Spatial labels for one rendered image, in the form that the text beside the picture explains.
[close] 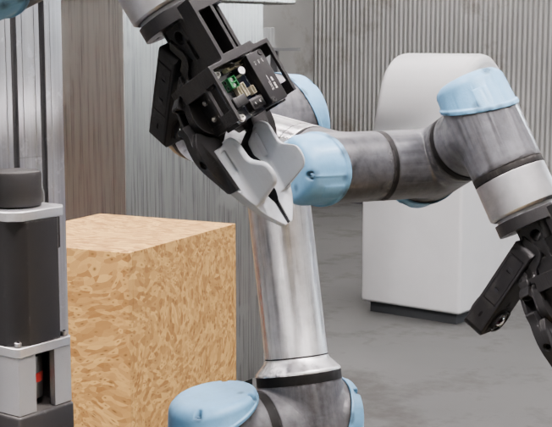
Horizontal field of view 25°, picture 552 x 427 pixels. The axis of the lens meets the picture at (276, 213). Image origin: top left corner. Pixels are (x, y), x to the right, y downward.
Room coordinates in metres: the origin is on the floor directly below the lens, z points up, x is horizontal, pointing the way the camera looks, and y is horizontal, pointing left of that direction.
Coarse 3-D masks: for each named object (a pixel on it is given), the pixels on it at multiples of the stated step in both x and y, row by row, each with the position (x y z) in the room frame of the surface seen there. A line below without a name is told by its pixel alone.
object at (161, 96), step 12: (168, 48) 1.11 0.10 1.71; (168, 60) 1.10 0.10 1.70; (180, 60) 1.10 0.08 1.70; (156, 72) 1.12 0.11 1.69; (168, 72) 1.11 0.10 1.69; (180, 72) 1.11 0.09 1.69; (156, 84) 1.13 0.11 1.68; (168, 84) 1.11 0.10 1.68; (156, 96) 1.14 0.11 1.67; (168, 96) 1.12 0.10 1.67; (156, 108) 1.15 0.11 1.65; (168, 108) 1.13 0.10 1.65; (156, 120) 1.15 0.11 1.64; (168, 120) 1.14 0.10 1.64; (156, 132) 1.16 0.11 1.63; (168, 132) 1.15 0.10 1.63; (168, 144) 1.16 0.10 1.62
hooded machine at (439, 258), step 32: (416, 64) 7.72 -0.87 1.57; (448, 64) 7.58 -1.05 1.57; (480, 64) 7.55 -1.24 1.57; (384, 96) 7.75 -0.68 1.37; (416, 96) 7.61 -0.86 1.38; (384, 128) 7.70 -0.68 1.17; (416, 128) 7.56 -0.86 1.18; (384, 224) 7.63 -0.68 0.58; (416, 224) 7.49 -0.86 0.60; (448, 224) 7.36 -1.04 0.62; (480, 224) 7.49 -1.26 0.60; (384, 256) 7.63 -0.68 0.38; (416, 256) 7.49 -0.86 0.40; (448, 256) 7.35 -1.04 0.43; (480, 256) 7.50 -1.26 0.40; (384, 288) 7.63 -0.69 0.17; (416, 288) 7.49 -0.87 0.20; (448, 288) 7.35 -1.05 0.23; (480, 288) 7.51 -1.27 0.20; (448, 320) 7.40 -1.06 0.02
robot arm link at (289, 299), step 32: (288, 96) 1.65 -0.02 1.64; (320, 96) 1.67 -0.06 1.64; (256, 224) 1.64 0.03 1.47; (288, 224) 1.62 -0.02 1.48; (256, 256) 1.64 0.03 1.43; (288, 256) 1.61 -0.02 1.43; (288, 288) 1.60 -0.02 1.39; (288, 320) 1.59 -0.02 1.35; (320, 320) 1.62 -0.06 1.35; (288, 352) 1.59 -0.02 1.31; (320, 352) 1.60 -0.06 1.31; (288, 384) 1.56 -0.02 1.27; (320, 384) 1.57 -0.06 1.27; (352, 384) 1.62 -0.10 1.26; (288, 416) 1.54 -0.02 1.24; (320, 416) 1.56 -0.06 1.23; (352, 416) 1.58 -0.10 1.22
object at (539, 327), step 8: (536, 312) 1.20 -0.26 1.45; (528, 320) 1.19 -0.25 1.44; (536, 320) 1.19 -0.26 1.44; (544, 320) 1.19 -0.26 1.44; (536, 328) 1.19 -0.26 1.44; (544, 328) 1.18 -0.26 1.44; (536, 336) 1.19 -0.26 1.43; (544, 336) 1.18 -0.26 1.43; (544, 344) 1.19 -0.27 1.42; (544, 352) 1.18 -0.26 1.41
